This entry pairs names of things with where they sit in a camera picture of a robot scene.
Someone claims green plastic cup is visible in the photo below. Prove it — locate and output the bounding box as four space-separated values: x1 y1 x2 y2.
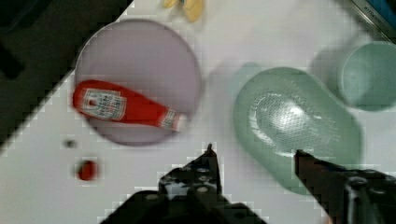
317 40 396 112

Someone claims red toy strawberry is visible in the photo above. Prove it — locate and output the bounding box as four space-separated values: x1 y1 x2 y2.
77 161 98 181

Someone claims peeled toy banana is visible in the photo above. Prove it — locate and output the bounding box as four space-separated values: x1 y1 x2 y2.
163 0 204 22

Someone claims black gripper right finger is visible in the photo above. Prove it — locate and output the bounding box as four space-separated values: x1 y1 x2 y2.
294 149 396 224

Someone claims purple round plate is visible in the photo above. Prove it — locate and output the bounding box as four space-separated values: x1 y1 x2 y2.
74 20 202 146

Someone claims red ketchup bottle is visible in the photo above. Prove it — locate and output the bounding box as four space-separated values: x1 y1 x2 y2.
72 79 188 132

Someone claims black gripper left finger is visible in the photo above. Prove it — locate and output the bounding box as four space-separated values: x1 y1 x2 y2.
159 144 222 201

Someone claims green plastic strainer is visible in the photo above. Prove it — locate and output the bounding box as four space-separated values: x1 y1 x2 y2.
233 63 362 195

